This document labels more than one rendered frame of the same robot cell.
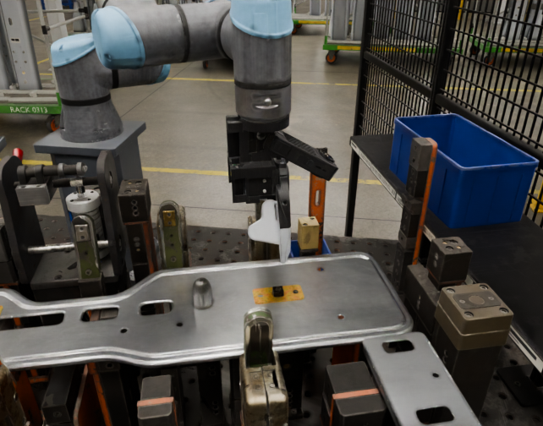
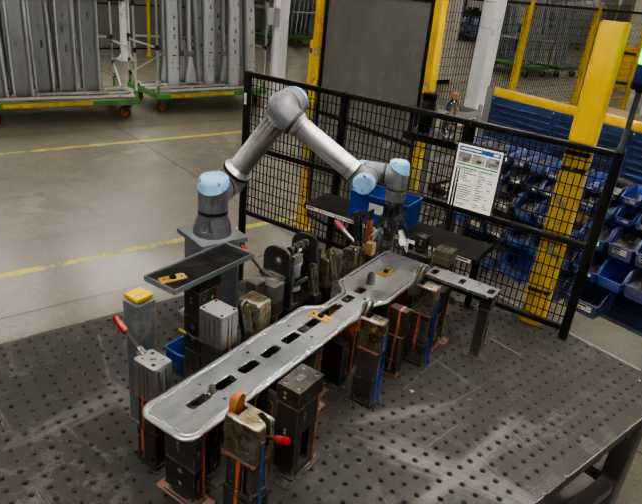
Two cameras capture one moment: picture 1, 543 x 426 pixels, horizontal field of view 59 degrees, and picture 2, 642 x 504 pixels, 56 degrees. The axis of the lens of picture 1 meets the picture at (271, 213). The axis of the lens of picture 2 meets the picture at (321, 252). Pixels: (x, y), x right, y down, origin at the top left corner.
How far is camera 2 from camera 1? 1.96 m
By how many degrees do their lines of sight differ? 43
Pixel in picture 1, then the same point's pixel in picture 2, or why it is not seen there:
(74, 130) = (221, 231)
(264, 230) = (402, 241)
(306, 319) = (405, 275)
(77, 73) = (225, 197)
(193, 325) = (380, 289)
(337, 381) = not seen: hidden behind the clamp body
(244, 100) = (398, 196)
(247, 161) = (393, 218)
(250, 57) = (403, 182)
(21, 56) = not seen: outside the picture
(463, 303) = (444, 250)
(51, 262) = not seen: hidden behind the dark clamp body
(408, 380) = (448, 277)
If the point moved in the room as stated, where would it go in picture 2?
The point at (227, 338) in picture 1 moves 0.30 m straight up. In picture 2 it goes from (394, 288) to (406, 215)
